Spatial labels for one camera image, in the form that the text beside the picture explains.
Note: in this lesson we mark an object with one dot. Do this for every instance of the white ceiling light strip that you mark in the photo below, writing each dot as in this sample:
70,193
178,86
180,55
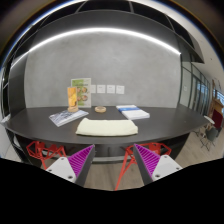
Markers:
100,30

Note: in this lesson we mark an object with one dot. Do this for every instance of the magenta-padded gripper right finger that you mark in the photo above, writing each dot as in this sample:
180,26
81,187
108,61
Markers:
163,166

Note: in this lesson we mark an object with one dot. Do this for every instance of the orange sign on wooden base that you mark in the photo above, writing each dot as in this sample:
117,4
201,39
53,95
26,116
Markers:
72,96

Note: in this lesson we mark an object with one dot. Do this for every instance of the grey chair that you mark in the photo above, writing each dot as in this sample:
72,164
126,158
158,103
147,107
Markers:
211,135

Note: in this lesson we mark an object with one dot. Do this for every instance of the white wall socket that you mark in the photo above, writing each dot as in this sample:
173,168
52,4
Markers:
101,89
110,89
93,89
120,89

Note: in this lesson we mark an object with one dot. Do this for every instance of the grey magazine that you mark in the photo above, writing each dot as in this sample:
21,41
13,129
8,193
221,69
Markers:
66,117

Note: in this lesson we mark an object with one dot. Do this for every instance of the green menu stand sign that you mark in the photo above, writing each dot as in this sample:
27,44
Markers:
85,95

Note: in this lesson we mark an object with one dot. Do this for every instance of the cream knitted towel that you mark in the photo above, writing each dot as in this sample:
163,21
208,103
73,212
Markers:
106,127

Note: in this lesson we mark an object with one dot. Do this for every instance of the blue and white book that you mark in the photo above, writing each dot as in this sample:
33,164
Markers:
127,108

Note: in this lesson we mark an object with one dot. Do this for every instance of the wooden cabinet with red panel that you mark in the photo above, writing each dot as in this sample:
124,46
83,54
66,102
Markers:
217,115

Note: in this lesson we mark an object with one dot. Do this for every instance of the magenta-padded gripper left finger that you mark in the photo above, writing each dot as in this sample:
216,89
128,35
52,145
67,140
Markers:
63,166

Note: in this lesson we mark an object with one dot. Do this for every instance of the black-framed glass partition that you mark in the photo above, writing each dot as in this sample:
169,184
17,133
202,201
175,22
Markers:
195,86

